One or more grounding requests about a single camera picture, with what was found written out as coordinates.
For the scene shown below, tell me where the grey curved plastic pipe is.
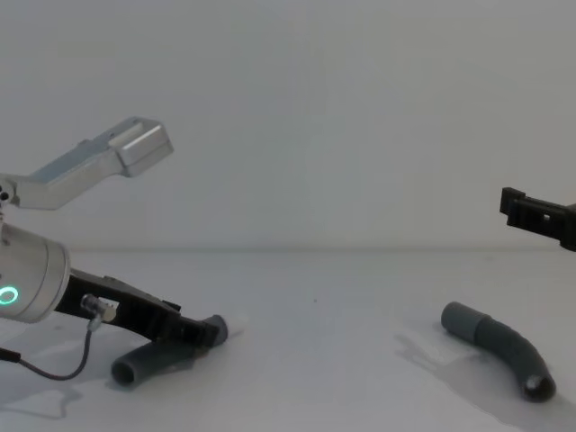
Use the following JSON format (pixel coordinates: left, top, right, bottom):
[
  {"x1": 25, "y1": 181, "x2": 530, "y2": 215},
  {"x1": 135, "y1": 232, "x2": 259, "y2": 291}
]
[
  {"x1": 440, "y1": 300, "x2": 558, "y2": 403},
  {"x1": 111, "y1": 313, "x2": 231, "y2": 385}
]

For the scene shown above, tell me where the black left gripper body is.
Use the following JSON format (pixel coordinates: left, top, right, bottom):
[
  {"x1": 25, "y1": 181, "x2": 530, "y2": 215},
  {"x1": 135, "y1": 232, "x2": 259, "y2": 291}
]
[{"x1": 52, "y1": 268, "x2": 185, "y2": 345}]

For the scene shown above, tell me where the thin dark gripper cable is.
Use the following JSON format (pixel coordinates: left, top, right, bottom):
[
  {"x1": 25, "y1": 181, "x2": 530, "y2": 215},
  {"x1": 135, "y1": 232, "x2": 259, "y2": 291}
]
[{"x1": 0, "y1": 293, "x2": 119, "y2": 382}]

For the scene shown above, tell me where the white table cloth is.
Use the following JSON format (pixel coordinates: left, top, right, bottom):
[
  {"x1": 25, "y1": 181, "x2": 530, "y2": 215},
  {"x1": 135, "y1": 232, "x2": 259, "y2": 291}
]
[{"x1": 0, "y1": 246, "x2": 576, "y2": 432}]

